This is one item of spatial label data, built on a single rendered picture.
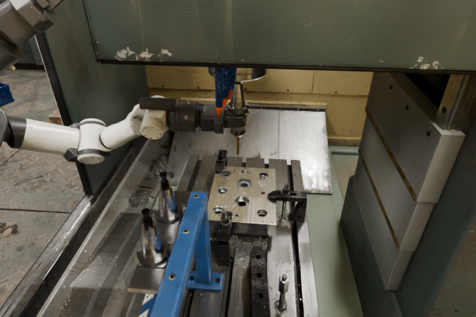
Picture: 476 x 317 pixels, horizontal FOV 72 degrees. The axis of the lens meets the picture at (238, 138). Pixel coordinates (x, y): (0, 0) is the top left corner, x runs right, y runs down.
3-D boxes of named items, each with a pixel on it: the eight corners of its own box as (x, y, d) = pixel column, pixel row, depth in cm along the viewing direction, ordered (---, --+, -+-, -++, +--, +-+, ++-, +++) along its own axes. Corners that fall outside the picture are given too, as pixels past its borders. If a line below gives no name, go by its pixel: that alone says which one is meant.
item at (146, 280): (120, 292, 58) (120, 289, 57) (132, 267, 62) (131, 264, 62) (159, 296, 57) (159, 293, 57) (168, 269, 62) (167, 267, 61)
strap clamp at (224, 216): (217, 265, 99) (216, 231, 91) (223, 232, 110) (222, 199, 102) (229, 266, 98) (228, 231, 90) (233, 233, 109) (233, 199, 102)
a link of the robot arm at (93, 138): (142, 147, 100) (102, 165, 109) (141, 117, 104) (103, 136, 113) (112, 138, 92) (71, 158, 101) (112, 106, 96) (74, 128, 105)
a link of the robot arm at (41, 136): (93, 169, 109) (15, 160, 94) (95, 134, 114) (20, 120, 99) (108, 158, 102) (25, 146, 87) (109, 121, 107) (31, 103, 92)
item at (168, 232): (142, 243, 67) (141, 240, 67) (150, 224, 71) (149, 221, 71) (175, 245, 66) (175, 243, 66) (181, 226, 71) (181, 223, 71)
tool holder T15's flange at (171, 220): (176, 231, 71) (175, 223, 69) (151, 225, 72) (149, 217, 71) (188, 211, 76) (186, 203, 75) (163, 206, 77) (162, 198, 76)
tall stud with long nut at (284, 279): (275, 311, 86) (279, 280, 80) (275, 301, 89) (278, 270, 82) (286, 312, 86) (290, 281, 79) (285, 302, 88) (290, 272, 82)
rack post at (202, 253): (185, 289, 92) (175, 211, 77) (190, 272, 97) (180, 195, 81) (221, 291, 91) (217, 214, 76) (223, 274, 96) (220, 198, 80)
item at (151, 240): (159, 261, 61) (155, 235, 58) (137, 257, 62) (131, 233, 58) (168, 243, 65) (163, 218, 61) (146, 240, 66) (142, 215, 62)
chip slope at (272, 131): (153, 207, 160) (145, 164, 147) (184, 137, 217) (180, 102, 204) (337, 219, 153) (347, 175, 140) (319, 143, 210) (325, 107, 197)
